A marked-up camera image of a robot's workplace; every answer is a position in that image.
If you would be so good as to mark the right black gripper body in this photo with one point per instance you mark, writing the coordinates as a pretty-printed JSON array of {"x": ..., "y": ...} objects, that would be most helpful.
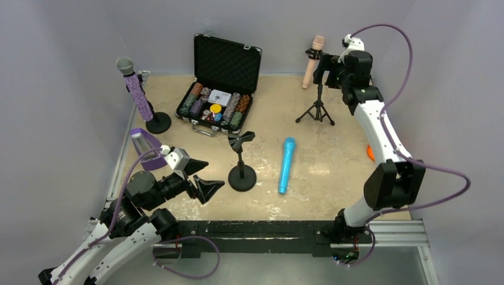
[{"x": 328, "y": 70}]

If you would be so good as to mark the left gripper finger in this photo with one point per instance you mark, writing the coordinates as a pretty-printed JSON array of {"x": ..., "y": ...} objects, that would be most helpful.
[
  {"x": 205, "y": 189},
  {"x": 193, "y": 166}
]

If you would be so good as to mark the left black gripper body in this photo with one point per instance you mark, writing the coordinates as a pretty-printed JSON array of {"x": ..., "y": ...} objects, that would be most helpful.
[{"x": 191, "y": 182}]

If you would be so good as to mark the pink microphone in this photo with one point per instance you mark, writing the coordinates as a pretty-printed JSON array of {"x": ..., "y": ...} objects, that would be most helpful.
[{"x": 314, "y": 54}]

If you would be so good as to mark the black tripod shock-mount stand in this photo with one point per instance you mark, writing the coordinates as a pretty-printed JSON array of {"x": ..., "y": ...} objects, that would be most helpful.
[{"x": 317, "y": 111}]

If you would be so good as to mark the black round-base clip stand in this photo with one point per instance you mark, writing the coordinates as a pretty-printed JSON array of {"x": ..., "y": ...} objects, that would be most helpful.
[{"x": 161, "y": 121}]

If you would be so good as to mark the blue microphone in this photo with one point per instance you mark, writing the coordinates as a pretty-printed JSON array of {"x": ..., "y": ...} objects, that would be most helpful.
[{"x": 288, "y": 152}]

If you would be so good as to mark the purple glitter microphone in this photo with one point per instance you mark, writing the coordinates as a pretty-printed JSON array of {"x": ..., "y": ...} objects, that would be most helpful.
[{"x": 134, "y": 87}]

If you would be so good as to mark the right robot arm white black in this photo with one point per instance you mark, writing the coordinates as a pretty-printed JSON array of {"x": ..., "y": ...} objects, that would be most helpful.
[{"x": 396, "y": 181}]

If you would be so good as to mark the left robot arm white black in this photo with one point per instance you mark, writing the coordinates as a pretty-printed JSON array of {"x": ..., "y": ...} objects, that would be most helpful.
[{"x": 134, "y": 222}]

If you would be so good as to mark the purple metronome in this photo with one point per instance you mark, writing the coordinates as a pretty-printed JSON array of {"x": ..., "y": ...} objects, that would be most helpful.
[{"x": 144, "y": 141}]

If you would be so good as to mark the yellow dealer chip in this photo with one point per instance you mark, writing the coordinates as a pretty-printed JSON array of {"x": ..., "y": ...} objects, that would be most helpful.
[{"x": 215, "y": 108}]

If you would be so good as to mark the white card deck box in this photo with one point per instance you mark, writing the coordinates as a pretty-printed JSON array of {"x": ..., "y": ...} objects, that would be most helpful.
[{"x": 219, "y": 97}]

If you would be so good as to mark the orange toy piece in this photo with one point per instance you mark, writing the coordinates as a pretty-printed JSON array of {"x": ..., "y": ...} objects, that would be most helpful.
[{"x": 370, "y": 153}]

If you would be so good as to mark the black poker chip case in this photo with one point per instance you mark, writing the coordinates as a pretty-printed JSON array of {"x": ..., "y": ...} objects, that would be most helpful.
[{"x": 223, "y": 65}]

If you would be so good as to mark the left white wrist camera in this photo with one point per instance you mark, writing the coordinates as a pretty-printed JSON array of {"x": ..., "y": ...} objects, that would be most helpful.
[{"x": 176, "y": 158}]

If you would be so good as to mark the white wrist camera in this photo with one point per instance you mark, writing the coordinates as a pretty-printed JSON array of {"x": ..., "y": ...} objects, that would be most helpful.
[
  {"x": 176, "y": 158},
  {"x": 351, "y": 43}
]

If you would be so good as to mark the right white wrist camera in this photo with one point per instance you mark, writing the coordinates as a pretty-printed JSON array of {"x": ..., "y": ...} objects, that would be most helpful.
[{"x": 351, "y": 43}]

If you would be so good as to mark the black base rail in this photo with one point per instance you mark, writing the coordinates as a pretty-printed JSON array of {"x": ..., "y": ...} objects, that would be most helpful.
[{"x": 319, "y": 238}]

